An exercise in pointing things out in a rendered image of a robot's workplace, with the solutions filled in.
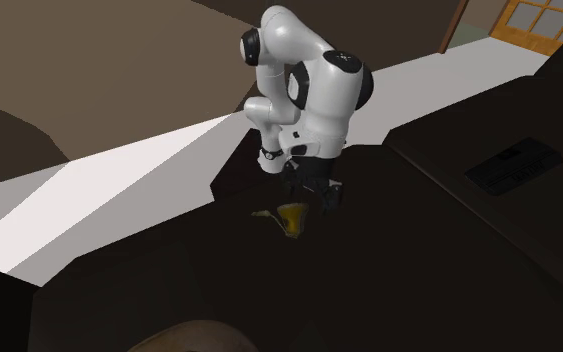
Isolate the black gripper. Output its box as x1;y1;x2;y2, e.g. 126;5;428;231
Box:
280;155;345;216

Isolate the yellow cup-shaped object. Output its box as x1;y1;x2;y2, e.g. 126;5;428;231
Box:
251;202;311;240

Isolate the brown rounded object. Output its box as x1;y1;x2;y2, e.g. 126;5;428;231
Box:
125;319;261;352

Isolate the wooden door with glass panes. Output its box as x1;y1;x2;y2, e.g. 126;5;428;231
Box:
488;0;563;58

